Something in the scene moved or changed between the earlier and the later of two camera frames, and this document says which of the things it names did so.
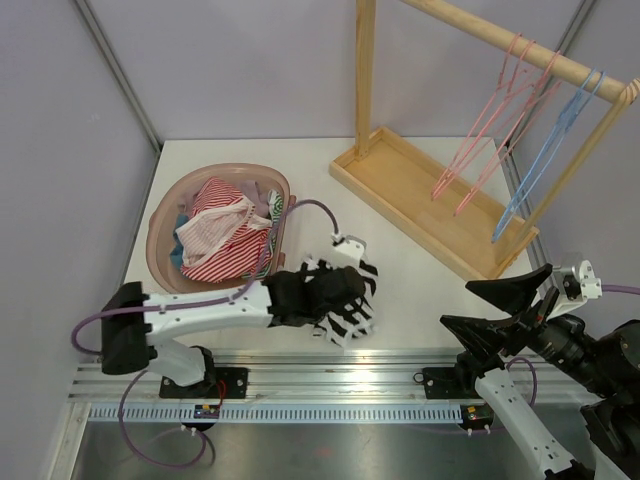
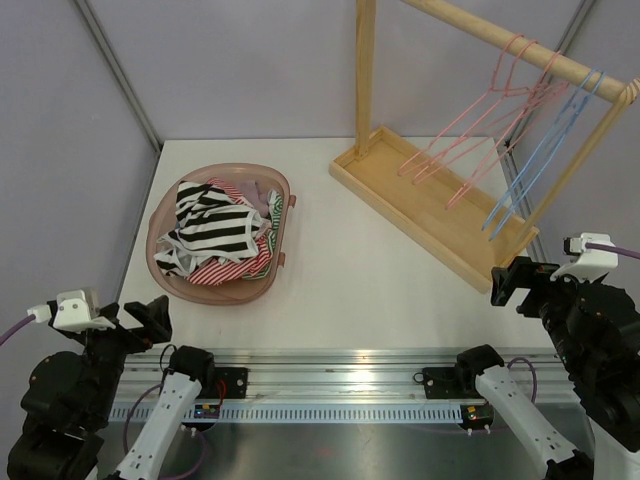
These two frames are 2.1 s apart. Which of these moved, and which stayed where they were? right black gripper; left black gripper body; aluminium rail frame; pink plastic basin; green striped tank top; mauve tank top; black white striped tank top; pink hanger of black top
Moved: right black gripper; left black gripper body; black white striped tank top; pink hanger of black top
Stayed: mauve tank top; green striped tank top; aluminium rail frame; pink plastic basin
